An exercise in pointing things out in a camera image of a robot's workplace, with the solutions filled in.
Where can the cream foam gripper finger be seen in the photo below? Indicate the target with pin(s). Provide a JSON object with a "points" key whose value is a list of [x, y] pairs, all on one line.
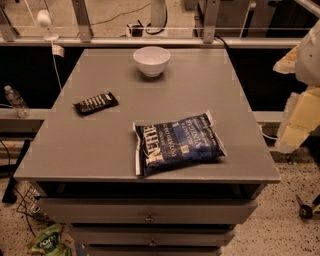
{"points": [[286, 65], [301, 117]]}

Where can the blue kettle chip bag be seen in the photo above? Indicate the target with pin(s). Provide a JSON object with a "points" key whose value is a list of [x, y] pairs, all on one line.
{"points": [[171, 145]]}

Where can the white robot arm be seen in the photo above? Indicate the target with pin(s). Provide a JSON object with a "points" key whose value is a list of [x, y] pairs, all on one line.
{"points": [[307, 69]]}

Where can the green snack bag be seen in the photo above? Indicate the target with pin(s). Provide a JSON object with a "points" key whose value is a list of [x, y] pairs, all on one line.
{"points": [[48, 243]]}

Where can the white ceramic bowl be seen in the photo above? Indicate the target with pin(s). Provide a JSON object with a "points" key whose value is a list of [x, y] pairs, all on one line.
{"points": [[151, 60]]}

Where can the black power adapter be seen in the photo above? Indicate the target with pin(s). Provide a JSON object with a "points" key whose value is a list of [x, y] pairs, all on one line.
{"points": [[134, 30]]}

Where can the black snack bar wrapper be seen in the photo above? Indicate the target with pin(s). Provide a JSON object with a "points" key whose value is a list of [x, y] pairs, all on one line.
{"points": [[96, 104]]}

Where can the grey drawer cabinet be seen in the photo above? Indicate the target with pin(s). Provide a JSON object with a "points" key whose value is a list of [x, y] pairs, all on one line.
{"points": [[84, 166]]}

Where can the white webcam on stand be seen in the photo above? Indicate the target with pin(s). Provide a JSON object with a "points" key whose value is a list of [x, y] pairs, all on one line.
{"points": [[44, 20]]}

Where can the clear plastic water bottle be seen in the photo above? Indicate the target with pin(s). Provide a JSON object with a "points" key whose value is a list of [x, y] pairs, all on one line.
{"points": [[17, 102]]}

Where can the metal railing frame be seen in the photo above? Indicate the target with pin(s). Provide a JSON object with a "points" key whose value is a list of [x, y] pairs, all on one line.
{"points": [[81, 25]]}

